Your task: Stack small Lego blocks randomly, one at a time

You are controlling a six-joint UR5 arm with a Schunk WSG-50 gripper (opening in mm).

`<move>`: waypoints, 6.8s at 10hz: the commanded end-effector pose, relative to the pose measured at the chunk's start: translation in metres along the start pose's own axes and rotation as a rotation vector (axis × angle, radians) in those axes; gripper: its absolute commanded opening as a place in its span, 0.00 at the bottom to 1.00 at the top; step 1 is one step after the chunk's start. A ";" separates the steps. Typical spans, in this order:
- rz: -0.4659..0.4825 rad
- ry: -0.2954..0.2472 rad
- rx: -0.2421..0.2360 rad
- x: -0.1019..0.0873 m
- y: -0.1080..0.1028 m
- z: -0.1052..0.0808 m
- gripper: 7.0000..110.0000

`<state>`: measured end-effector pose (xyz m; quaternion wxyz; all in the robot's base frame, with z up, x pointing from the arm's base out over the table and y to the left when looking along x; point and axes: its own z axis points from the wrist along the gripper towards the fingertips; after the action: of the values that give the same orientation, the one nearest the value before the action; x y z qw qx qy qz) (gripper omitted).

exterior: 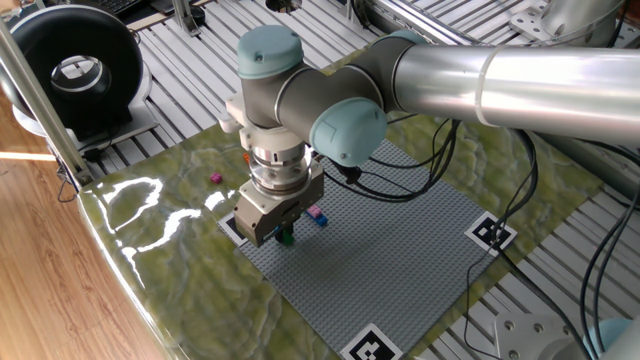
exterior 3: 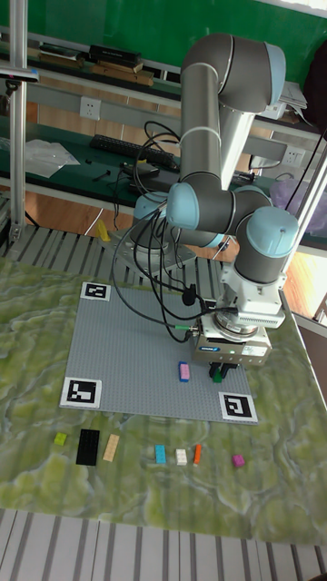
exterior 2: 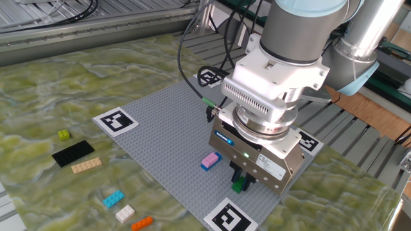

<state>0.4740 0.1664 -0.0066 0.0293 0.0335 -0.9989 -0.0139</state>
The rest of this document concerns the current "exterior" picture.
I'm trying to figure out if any silver Schunk gripper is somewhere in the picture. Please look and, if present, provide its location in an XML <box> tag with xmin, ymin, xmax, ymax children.
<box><xmin>232</xmin><ymin>162</ymin><xmax>326</xmax><ymax>250</ymax></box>

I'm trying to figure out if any grey Lego baseplate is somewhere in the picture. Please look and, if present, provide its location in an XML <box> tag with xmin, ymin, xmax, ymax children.
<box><xmin>218</xmin><ymin>138</ymin><xmax>519</xmax><ymax>360</ymax></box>

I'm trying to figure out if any black white fiducial marker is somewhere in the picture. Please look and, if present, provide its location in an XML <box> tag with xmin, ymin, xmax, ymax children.
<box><xmin>218</xmin><ymin>212</ymin><xmax>249</xmax><ymax>247</ymax></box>
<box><xmin>339</xmin><ymin>322</ymin><xmax>404</xmax><ymax>360</ymax></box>
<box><xmin>464</xmin><ymin>210</ymin><xmax>519</xmax><ymax>258</ymax></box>

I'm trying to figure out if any green marble pattern mat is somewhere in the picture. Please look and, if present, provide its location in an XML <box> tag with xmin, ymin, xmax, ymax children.
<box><xmin>77</xmin><ymin>34</ymin><xmax>606</xmax><ymax>360</ymax></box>

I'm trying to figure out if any silver robot mounting plate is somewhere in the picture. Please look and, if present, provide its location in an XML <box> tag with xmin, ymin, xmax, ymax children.
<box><xmin>492</xmin><ymin>310</ymin><xmax>586</xmax><ymax>360</ymax></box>

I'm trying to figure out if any black keyboard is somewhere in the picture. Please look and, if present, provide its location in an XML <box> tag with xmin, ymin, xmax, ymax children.
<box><xmin>94</xmin><ymin>0</ymin><xmax>144</xmax><ymax>15</ymax></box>

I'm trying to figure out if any black cable with ferrite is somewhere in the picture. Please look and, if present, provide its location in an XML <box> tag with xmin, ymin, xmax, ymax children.
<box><xmin>329</xmin><ymin>158</ymin><xmax>416</xmax><ymax>194</ymax></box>

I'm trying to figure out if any black gripper cable green plug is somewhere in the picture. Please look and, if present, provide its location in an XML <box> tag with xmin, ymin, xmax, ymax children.
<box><xmin>322</xmin><ymin>117</ymin><xmax>462</xmax><ymax>204</ymax></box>

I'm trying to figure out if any thin black cable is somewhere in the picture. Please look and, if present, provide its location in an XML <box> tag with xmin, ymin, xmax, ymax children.
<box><xmin>460</xmin><ymin>242</ymin><xmax>504</xmax><ymax>360</ymax></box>

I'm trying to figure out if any metal bracket stand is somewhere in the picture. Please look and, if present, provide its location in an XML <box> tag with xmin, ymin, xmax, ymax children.
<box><xmin>172</xmin><ymin>0</ymin><xmax>206</xmax><ymax>37</ymax></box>

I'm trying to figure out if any thick black cable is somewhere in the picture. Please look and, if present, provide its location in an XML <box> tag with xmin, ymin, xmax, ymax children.
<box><xmin>494</xmin><ymin>128</ymin><xmax>596</xmax><ymax>360</ymax></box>

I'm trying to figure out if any aluminium frame post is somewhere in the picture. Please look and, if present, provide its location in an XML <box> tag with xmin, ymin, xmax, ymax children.
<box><xmin>0</xmin><ymin>17</ymin><xmax>95</xmax><ymax>187</ymax></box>

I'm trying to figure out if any black round ring device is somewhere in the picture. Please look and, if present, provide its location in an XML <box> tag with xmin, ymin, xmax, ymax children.
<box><xmin>0</xmin><ymin>3</ymin><xmax>161</xmax><ymax>151</ymax></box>

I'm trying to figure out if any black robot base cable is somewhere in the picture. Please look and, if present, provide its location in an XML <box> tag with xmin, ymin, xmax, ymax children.
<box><xmin>578</xmin><ymin>192</ymin><xmax>640</xmax><ymax>360</ymax></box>

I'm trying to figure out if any grey cylindrical pedestal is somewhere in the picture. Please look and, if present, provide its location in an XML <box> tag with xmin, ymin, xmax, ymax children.
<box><xmin>509</xmin><ymin>0</ymin><xmax>619</xmax><ymax>51</ymax></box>

